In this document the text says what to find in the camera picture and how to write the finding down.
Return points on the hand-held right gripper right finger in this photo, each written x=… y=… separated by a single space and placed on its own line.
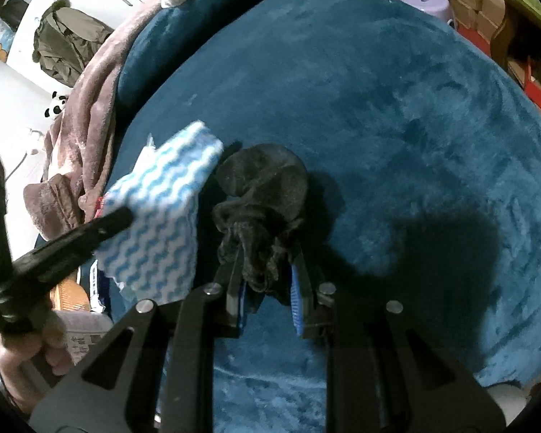
x=297 y=303

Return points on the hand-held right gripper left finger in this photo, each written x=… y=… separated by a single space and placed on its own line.
x=240 y=303

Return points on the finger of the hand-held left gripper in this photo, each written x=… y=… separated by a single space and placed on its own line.
x=90 y=231

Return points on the blue white wavy cleaning cloth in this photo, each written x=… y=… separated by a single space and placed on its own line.
x=158 y=216

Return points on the black cloth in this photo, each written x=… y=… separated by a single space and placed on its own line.
x=263 y=207

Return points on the person's left hand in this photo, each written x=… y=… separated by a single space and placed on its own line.
x=25 y=354

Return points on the white blue tissue packet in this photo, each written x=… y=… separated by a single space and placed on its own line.
x=97 y=286

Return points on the grey printed bag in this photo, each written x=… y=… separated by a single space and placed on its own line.
x=83 y=336

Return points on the panda plush toy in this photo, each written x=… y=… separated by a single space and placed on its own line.
x=56 y=104

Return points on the brown plush blanket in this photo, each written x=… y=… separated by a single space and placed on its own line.
x=94 y=99

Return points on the cartoon printed bag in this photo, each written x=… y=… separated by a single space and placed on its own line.
x=2 y=40

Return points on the olive green jacket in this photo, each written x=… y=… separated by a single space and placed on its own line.
x=67 y=40

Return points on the teal plush blanket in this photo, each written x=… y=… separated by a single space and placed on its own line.
x=387 y=99

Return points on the purple plastic stool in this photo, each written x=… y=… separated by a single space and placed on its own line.
x=426 y=7

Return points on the stack of cardboard boxes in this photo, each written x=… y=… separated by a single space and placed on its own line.
x=475 y=4

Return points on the dark wooden table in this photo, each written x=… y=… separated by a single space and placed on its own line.
x=523 y=22

